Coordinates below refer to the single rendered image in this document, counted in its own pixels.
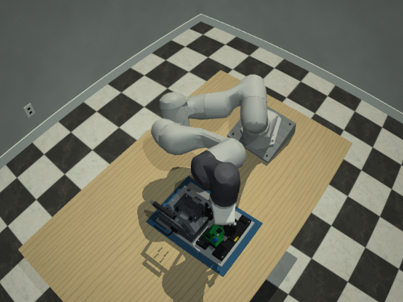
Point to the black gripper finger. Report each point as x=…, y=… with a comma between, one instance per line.
x=229, y=230
x=208, y=214

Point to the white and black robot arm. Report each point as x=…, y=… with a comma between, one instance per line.
x=216, y=169

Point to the green circuit board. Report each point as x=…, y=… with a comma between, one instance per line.
x=215, y=234

